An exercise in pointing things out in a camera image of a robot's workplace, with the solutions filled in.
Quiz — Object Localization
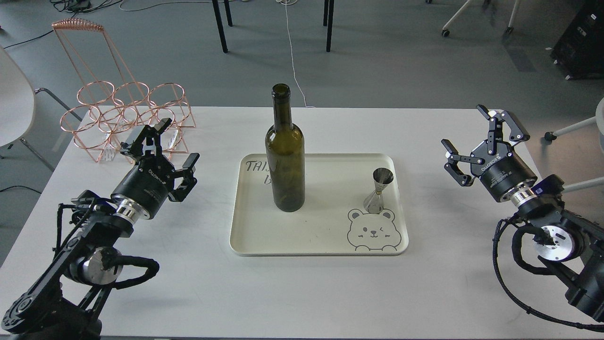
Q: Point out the black cables on floor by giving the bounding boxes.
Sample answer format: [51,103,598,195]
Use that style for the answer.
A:
[0,0,124,50]

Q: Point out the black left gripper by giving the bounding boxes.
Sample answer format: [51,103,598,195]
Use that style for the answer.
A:
[111,118,200,219]

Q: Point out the white rolling stand legs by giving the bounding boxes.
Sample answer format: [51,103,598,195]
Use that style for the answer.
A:
[426,0,520,38]

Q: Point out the white chair left edge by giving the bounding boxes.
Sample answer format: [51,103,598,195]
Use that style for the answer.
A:
[0,47,82,171]

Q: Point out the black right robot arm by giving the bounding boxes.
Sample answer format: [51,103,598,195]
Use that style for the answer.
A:
[441,105,604,332]

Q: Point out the dark green wine bottle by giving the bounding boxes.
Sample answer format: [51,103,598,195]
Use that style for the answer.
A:
[264,83,305,212]

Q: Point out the copper wire bottle rack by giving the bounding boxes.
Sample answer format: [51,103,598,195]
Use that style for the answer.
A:
[52,18,197,163]

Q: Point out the white cable on floor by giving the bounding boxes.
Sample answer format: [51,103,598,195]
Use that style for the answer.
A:
[276,0,316,108]

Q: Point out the black table legs background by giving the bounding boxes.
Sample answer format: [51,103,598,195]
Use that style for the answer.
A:
[212,0,335,54]

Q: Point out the black equipment case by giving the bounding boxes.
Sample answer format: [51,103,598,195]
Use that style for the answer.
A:
[551,0,604,80]

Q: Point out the cream bear print tray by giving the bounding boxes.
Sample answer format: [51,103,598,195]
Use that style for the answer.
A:
[229,153,409,256]

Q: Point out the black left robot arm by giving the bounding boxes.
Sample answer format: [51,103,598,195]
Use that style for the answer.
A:
[1,118,199,340]

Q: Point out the silver metal jigger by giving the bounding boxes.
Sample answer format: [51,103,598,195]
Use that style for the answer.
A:
[364,167,394,214]

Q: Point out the white chair base right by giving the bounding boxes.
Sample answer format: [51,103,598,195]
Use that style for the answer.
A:
[543,99,604,192]

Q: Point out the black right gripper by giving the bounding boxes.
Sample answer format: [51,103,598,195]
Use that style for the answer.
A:
[441,104,538,204]

